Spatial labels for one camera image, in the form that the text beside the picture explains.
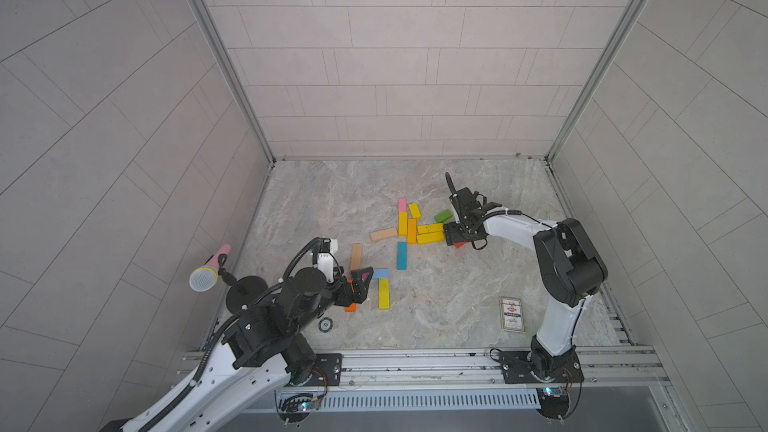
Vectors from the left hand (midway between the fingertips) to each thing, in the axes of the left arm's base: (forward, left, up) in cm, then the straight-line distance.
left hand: (365, 271), depth 69 cm
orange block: (-3, +5, -17) cm, 18 cm away
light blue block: (+8, -3, -19) cm, 20 cm away
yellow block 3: (+19, -18, -17) cm, 31 cm away
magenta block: (-5, -1, +8) cm, 9 cm away
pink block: (+31, -9, -17) cm, 37 cm away
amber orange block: (+20, -12, -15) cm, 28 cm away
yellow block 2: (+22, -18, -16) cm, 33 cm away
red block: (+16, -27, -16) cm, 35 cm away
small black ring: (-8, +12, -18) cm, 23 cm away
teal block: (+13, -9, -18) cm, 24 cm away
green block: (+26, -23, -16) cm, 38 cm away
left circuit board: (-25, +15, -16) cm, 33 cm away
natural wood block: (+12, +5, -17) cm, 21 cm away
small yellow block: (+28, -14, -16) cm, 35 cm away
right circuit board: (-23, -44, -18) cm, 53 cm away
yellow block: (0, -4, -17) cm, 18 cm away
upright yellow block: (+24, -10, -17) cm, 30 cm away
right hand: (+22, -27, -19) cm, 39 cm away
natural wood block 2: (+20, -4, -16) cm, 26 cm away
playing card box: (-4, -38, -16) cm, 42 cm away
